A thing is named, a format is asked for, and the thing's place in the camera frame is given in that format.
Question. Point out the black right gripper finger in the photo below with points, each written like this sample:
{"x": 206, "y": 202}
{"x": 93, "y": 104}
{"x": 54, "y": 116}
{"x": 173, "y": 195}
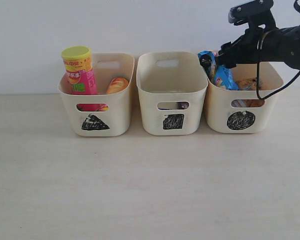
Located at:
{"x": 242, "y": 51}

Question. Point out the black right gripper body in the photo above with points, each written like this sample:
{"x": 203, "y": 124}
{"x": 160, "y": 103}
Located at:
{"x": 282, "y": 45}

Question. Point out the orange instant noodle bag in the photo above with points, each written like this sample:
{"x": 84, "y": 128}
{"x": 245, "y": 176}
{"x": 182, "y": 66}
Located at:
{"x": 248, "y": 84}

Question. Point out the blue instant noodle bag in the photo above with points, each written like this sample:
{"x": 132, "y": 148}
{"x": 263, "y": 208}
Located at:
{"x": 219, "y": 75}

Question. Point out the purple juice carton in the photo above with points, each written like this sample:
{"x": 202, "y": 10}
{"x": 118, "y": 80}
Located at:
{"x": 175, "y": 105}

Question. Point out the pink Lays chips can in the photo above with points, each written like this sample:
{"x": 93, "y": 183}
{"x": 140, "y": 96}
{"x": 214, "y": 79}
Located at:
{"x": 79, "y": 70}

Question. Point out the cream bin with circle mark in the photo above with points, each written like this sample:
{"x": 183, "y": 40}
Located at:
{"x": 223, "y": 118}

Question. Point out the cream bin with square mark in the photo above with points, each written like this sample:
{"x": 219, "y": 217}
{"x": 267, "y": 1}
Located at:
{"x": 175, "y": 76}

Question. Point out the cream bin with triangle mark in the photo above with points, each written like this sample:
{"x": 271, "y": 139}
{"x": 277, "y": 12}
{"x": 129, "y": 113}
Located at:
{"x": 116, "y": 120}

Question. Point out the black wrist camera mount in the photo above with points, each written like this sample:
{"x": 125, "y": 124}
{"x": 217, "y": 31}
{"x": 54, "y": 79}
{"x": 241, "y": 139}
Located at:
{"x": 253, "y": 12}

